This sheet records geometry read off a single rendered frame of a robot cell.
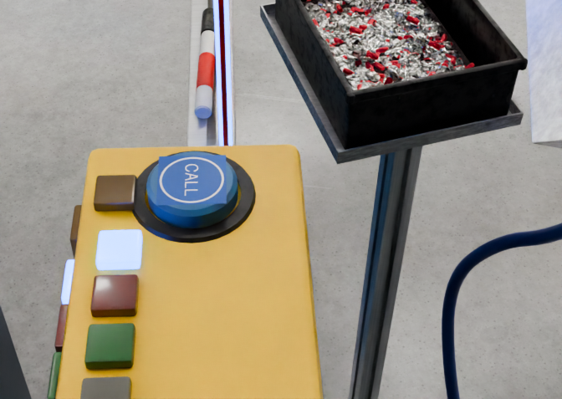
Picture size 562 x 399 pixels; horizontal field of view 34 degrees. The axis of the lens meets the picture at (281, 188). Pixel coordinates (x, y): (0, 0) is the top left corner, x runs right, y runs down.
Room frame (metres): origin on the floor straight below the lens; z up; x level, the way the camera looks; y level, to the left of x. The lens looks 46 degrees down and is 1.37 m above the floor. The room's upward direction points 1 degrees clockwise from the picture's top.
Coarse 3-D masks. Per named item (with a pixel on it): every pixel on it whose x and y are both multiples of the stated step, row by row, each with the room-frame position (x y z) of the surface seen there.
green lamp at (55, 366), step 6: (54, 354) 0.21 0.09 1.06; (60, 354) 0.21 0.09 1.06; (54, 360) 0.20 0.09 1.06; (60, 360) 0.20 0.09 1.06; (54, 366) 0.20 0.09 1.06; (54, 372) 0.20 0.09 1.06; (54, 378) 0.20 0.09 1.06; (54, 384) 0.19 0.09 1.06; (48, 390) 0.19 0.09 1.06; (54, 390) 0.19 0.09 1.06; (48, 396) 0.19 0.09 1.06; (54, 396) 0.19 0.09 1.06
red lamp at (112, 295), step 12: (96, 276) 0.23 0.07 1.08; (108, 276) 0.23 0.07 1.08; (120, 276) 0.23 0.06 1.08; (132, 276) 0.23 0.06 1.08; (96, 288) 0.22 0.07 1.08; (108, 288) 0.22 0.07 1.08; (120, 288) 0.22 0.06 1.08; (132, 288) 0.22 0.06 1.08; (96, 300) 0.22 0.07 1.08; (108, 300) 0.22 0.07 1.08; (120, 300) 0.22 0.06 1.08; (132, 300) 0.22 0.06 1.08; (96, 312) 0.21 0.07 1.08; (108, 312) 0.21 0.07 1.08; (120, 312) 0.21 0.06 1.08; (132, 312) 0.21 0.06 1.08
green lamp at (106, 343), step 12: (96, 324) 0.21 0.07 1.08; (108, 324) 0.21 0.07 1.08; (120, 324) 0.21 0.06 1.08; (132, 324) 0.21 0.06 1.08; (96, 336) 0.20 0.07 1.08; (108, 336) 0.20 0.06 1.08; (120, 336) 0.20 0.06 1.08; (132, 336) 0.20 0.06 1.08; (96, 348) 0.20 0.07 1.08; (108, 348) 0.20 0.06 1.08; (120, 348) 0.20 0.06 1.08; (132, 348) 0.20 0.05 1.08; (84, 360) 0.19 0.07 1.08; (96, 360) 0.19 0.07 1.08; (108, 360) 0.19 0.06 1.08; (120, 360) 0.19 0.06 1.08; (132, 360) 0.19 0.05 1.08
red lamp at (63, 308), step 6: (60, 306) 0.23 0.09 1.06; (66, 306) 0.23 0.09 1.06; (60, 312) 0.23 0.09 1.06; (66, 312) 0.23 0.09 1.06; (60, 318) 0.22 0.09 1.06; (60, 324) 0.22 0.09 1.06; (60, 330) 0.22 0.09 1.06; (60, 336) 0.21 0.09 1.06; (60, 342) 0.21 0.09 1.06; (60, 348) 0.21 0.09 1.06
